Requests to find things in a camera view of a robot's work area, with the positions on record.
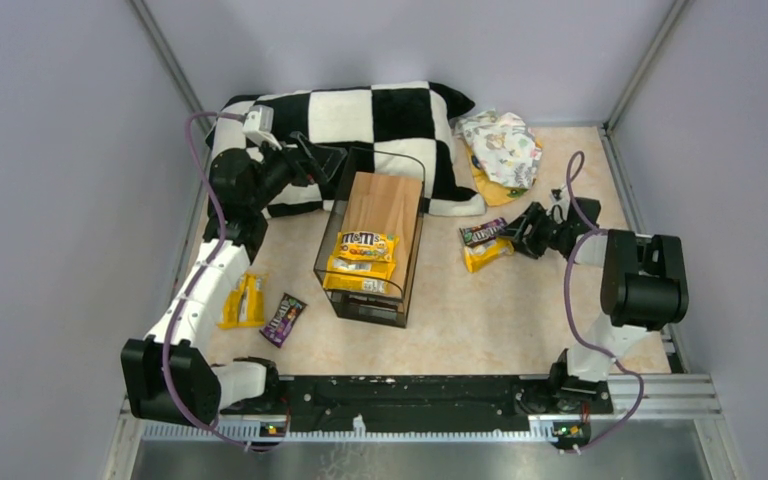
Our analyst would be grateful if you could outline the yellow candy bag back side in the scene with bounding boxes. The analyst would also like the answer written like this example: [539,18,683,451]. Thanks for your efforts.
[463,239,514,273]

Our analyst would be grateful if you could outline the yellow candy bag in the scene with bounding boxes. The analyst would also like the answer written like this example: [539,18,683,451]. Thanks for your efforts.
[323,256,396,294]
[218,273,268,329]
[463,239,514,273]

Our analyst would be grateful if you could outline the purple brown M&M bag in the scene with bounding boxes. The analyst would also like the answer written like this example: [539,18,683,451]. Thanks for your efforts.
[459,217,508,248]

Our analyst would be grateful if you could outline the yellow peanut M&M bag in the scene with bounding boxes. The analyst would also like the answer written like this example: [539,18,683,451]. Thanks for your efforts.
[333,231,400,262]

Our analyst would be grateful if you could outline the purple M&M candy bag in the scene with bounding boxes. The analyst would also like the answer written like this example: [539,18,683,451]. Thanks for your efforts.
[259,293,307,348]

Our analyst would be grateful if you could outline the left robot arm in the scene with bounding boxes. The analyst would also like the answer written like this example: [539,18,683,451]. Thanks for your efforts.
[120,132,347,428]

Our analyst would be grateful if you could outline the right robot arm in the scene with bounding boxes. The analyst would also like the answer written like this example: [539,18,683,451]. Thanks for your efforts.
[498,198,689,399]

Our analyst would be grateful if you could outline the yellow candy bag on shelf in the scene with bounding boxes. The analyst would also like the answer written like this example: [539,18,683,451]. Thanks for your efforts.
[323,256,396,294]

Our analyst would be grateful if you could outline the yellow candy bag left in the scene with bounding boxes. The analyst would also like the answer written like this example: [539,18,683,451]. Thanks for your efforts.
[218,273,268,329]

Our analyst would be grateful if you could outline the black white checkered pillow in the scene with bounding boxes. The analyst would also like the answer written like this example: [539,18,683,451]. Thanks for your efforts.
[222,81,486,217]

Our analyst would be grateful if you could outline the yellow cloth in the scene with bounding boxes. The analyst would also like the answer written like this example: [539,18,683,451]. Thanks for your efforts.
[463,134,543,207]

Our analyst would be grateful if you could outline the patterned white cloth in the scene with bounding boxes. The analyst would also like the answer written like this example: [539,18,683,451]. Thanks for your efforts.
[454,110,543,190]

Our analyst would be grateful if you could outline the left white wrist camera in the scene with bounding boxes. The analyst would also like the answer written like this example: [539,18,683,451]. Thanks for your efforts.
[243,105,280,149]

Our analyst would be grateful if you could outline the black wire shelf wooden top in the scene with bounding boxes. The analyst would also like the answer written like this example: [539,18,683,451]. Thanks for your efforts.
[313,146,426,328]

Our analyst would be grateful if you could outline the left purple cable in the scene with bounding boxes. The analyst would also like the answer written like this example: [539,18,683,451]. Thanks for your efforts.
[161,111,279,452]

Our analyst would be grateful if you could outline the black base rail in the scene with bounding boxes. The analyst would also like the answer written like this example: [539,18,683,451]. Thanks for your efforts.
[220,375,614,437]

